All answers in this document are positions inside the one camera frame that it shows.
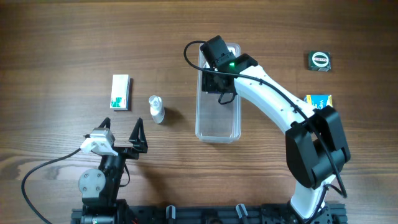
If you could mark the white green medicine box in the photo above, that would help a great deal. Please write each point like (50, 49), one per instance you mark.
(120, 92)

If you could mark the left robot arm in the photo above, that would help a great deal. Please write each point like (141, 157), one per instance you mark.
(99, 187)

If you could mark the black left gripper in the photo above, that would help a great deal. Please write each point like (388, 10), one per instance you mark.
(123, 150)

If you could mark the white spray bottle clear cap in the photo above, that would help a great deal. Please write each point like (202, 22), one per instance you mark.
(157, 110)

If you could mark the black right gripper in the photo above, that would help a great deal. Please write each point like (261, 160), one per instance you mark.
(207, 81)

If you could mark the blue yellow lozenge box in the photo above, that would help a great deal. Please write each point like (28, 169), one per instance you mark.
(319, 101)

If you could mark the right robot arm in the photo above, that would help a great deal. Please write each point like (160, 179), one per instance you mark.
(316, 145)

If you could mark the clear plastic container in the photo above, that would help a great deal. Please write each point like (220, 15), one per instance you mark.
(216, 123)

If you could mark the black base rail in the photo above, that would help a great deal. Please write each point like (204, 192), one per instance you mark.
(266, 213)

